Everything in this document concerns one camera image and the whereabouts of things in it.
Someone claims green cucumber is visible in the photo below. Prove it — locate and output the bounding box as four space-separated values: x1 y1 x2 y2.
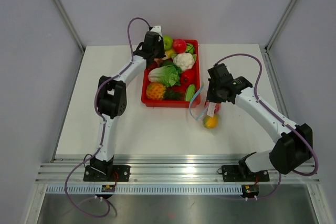
184 84 196 102

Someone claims red tomato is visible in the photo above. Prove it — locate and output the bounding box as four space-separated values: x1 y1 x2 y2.
204 101 221 114

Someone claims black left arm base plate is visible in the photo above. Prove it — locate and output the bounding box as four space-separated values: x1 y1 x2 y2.
83 165 131 182

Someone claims yellow lemon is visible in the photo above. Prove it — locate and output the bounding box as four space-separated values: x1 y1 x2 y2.
164 49 177 59

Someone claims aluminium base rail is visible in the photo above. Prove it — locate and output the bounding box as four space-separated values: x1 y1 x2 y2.
35 154 321 185

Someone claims red bell pepper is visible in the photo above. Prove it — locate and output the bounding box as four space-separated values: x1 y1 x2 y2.
180 69 195 86

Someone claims white cauliflower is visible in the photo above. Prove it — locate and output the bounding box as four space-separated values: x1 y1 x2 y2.
173 52 195 71

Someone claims green apple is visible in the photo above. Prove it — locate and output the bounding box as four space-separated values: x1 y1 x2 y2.
163 36 173 51

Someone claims small pineapple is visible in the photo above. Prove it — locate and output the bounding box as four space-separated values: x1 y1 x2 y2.
145 82 183 101

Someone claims left aluminium frame post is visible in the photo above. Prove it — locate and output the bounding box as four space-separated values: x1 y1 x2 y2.
52 0 85 55

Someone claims right aluminium frame post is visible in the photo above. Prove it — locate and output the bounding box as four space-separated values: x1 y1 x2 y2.
265 0 299 53

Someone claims red plastic tray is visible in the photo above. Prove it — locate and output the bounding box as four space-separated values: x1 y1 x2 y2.
141 39 201 108

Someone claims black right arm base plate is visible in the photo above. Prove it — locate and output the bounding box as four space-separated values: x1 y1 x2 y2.
217 165 270 183

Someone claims aluminium frame post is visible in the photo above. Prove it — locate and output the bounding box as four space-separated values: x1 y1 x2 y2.
52 0 85 55
265 0 299 53

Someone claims red apple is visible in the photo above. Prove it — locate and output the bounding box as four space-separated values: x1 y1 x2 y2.
172 39 187 54

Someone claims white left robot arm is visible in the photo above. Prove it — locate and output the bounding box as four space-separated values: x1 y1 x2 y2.
90 25 164 181

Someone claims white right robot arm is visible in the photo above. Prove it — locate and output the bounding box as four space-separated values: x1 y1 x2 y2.
206 63 313 180

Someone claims green lettuce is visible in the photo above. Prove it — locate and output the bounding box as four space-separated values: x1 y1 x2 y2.
148 65 182 88

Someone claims dark green round vegetable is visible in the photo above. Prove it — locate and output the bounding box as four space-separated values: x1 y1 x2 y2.
185 43 195 55

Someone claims clear zip top bag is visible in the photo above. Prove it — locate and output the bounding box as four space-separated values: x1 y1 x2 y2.
188 82 221 131

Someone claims yellow orange mango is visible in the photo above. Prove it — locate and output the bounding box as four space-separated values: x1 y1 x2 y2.
202 114 219 129

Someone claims white slotted cable duct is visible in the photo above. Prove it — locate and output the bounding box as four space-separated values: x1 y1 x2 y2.
46 184 244 196

